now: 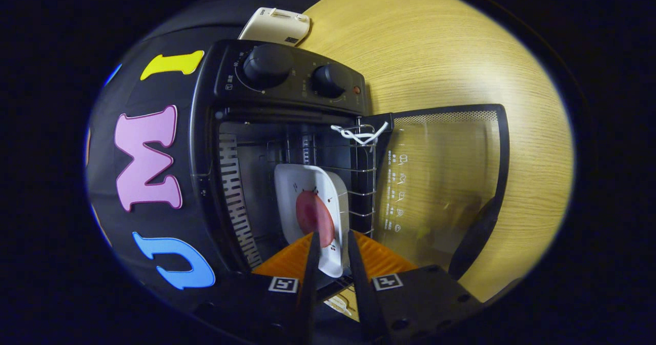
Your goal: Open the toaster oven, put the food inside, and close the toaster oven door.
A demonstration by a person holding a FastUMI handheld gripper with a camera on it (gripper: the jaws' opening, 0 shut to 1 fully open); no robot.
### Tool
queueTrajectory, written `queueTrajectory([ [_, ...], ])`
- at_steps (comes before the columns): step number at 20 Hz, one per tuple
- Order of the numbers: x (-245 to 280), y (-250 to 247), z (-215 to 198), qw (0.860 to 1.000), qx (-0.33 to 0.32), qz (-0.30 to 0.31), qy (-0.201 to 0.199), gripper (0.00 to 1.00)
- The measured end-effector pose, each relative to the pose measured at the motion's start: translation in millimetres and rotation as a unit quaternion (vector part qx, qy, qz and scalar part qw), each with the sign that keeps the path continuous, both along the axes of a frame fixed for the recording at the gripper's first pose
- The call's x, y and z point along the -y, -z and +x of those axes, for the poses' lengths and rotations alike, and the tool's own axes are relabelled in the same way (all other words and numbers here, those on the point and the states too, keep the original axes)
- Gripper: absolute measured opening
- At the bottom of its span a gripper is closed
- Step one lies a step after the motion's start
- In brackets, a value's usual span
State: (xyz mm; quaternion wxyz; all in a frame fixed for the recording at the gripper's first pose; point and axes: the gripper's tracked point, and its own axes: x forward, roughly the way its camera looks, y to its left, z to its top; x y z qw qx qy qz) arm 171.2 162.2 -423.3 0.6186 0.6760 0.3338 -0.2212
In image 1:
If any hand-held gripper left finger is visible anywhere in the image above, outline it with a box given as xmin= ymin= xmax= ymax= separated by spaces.
xmin=197 ymin=231 xmax=321 ymax=345

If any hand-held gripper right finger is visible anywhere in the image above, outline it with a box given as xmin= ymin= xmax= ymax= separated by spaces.
xmin=347 ymin=229 xmax=483 ymax=345

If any red meat slice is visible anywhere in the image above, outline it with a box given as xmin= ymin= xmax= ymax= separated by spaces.
xmin=296 ymin=190 xmax=336 ymax=248

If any white square plate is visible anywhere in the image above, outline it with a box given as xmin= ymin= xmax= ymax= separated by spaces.
xmin=274 ymin=164 xmax=350 ymax=279

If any black toaster oven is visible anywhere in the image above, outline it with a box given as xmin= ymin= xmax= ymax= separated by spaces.
xmin=189 ymin=39 xmax=510 ymax=305

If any white toaster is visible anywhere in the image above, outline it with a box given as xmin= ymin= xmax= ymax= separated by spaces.
xmin=238 ymin=7 xmax=312 ymax=47

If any oven wire rack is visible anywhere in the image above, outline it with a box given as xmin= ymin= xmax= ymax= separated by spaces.
xmin=328 ymin=124 xmax=378 ymax=235

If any white string tie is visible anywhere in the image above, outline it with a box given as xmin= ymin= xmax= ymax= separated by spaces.
xmin=331 ymin=121 xmax=390 ymax=151

